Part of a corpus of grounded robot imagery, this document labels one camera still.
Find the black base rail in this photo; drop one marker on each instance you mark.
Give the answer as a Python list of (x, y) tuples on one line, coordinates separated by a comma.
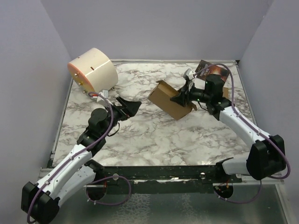
[(157, 179)]

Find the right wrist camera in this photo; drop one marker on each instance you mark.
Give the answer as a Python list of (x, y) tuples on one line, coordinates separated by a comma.
[(189, 77)]

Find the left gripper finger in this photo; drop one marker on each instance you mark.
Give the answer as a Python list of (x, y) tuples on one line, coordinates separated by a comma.
[(133, 107), (123, 103)]

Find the small folded cardboard box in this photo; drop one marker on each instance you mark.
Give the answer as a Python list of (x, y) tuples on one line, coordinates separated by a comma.
[(225, 92)]

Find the brown cardboard box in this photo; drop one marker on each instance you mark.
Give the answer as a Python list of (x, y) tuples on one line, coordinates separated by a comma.
[(161, 97)]

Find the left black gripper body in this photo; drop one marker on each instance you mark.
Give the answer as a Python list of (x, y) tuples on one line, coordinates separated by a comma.
[(118, 115)]

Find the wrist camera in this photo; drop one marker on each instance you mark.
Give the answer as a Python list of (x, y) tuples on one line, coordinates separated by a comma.
[(101, 97), (189, 77)]

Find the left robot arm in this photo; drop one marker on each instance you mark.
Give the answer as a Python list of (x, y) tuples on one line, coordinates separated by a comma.
[(42, 200)]

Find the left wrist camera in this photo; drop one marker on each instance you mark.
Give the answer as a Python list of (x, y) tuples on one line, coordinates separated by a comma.
[(101, 97)]

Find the cream cylindrical drum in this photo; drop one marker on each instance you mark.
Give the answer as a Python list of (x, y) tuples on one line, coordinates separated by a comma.
[(93, 72)]

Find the dark book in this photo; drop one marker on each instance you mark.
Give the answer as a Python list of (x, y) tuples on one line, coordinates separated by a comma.
[(215, 69)]

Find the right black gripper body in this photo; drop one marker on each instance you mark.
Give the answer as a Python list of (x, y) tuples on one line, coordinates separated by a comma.
[(195, 94)]

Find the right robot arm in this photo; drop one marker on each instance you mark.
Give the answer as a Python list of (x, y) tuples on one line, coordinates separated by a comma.
[(266, 152)]

